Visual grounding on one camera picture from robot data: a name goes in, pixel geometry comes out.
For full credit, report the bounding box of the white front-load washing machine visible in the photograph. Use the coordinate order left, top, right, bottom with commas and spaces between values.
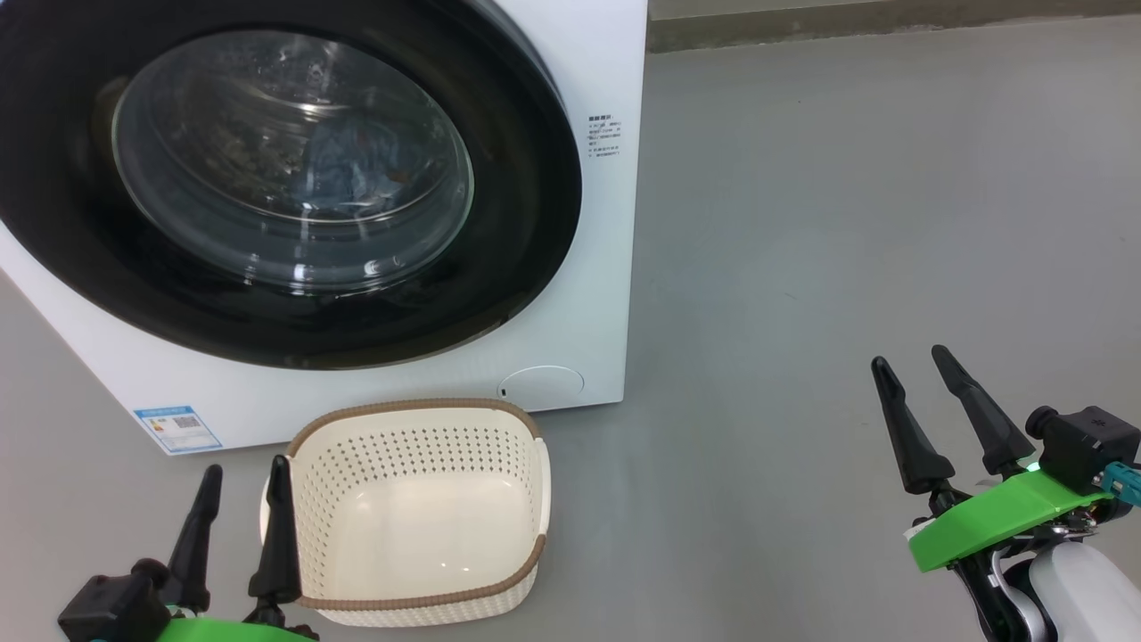
0, 0, 649, 456

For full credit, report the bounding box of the small printed text label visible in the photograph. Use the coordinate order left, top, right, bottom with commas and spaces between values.
587, 114, 622, 160

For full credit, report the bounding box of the round white filter cover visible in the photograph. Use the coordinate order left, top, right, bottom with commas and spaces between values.
497, 365, 586, 411

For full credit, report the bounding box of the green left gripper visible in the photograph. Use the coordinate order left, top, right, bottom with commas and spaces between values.
156, 455, 317, 642

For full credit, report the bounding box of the black round glass washer door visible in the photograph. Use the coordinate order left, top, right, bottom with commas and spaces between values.
0, 0, 583, 371

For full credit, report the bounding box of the teal right camera connector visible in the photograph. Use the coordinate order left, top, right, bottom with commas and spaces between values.
1101, 462, 1141, 507

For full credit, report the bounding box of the blue cake-print garment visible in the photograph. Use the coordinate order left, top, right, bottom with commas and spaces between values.
308, 116, 420, 202

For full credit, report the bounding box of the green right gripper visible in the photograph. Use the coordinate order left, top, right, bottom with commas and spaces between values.
871, 344, 1115, 642

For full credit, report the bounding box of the cream perforated laundry basket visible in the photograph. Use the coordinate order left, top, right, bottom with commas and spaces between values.
260, 399, 552, 628

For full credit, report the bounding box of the blue energy label sticker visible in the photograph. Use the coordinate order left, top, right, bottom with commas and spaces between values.
134, 406, 223, 454

